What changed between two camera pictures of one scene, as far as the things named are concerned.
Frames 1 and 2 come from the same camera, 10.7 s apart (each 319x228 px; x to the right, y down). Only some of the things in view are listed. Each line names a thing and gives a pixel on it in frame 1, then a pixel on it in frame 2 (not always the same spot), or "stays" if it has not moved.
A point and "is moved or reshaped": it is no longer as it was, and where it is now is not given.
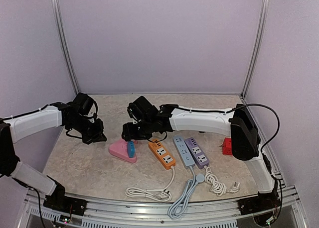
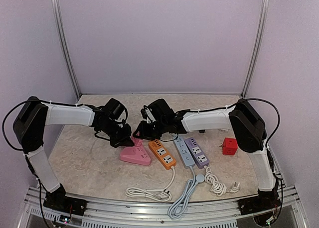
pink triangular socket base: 119,149 is moved or reshaped
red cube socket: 227,146 stays
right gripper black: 130,131 stays
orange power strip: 166,159 stays
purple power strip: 201,159 stays
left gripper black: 98,136 -> 125,141
